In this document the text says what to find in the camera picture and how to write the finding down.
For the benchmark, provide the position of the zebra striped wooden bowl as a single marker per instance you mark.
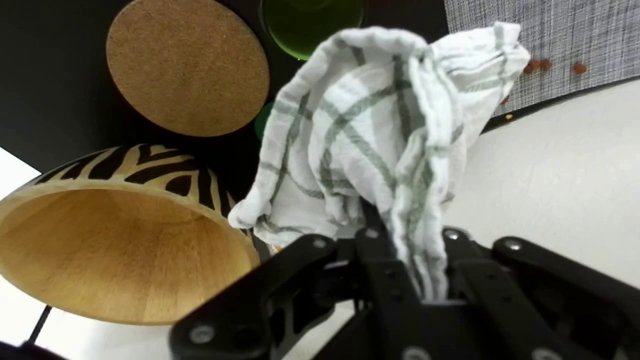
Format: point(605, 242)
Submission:
point(131, 234)

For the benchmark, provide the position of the round cork trivet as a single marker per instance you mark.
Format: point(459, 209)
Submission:
point(190, 67)

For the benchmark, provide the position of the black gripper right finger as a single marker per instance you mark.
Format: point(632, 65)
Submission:
point(519, 301)

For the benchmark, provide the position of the white checked towel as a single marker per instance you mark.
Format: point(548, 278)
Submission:
point(380, 116)

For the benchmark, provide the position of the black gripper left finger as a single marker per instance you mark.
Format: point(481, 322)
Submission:
point(262, 314)

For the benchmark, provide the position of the grey woven placemat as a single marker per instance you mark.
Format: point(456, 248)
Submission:
point(574, 44)

